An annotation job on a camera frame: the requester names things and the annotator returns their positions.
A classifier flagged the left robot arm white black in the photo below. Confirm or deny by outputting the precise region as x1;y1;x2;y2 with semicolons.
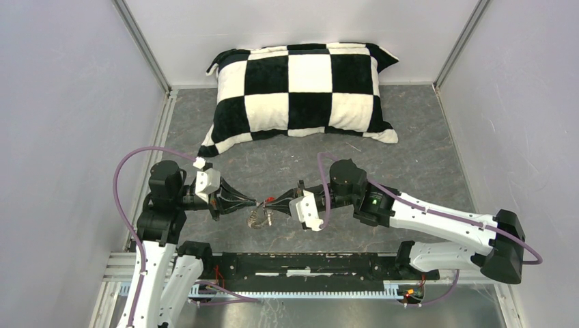
117;160;257;327

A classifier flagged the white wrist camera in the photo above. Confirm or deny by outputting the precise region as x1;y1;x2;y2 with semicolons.
193;157;221;204
289;191;324;232

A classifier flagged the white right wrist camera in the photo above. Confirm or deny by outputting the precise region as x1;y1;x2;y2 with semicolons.
289;191;324;232

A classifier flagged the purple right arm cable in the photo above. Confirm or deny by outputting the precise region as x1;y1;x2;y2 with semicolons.
316;152;543;308

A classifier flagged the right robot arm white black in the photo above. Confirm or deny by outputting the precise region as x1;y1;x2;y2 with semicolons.
265;159;525;284

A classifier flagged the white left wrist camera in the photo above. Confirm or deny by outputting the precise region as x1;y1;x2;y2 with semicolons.
193;157;221;204

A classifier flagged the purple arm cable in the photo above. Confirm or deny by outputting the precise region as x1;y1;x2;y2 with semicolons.
316;152;543;308
113;146;259;328

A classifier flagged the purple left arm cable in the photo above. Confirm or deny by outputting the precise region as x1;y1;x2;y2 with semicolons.
113;146;259;328

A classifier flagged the black white checkered pillow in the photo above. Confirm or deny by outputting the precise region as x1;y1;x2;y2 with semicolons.
198;42;398;157

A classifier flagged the white slotted cable duct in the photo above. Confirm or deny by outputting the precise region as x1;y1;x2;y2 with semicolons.
118;282;404;300

